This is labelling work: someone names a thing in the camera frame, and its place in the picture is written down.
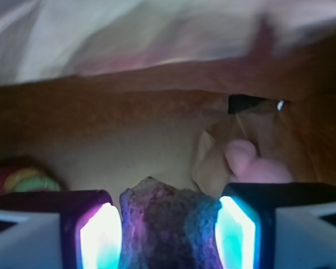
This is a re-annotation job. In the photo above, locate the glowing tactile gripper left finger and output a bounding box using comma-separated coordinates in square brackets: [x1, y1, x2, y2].
[0, 190, 122, 268]

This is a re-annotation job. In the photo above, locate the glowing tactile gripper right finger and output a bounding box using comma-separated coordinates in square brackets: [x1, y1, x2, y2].
[215, 183, 336, 268]

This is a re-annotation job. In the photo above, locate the pink plush toy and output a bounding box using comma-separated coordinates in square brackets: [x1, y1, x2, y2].
[225, 140, 293, 184]

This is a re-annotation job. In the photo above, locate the brown paper bag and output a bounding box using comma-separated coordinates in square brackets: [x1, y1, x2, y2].
[0, 1, 336, 195]

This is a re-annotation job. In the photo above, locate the multicolour twisted rope toy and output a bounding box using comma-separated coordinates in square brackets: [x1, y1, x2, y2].
[0, 162, 64, 195]

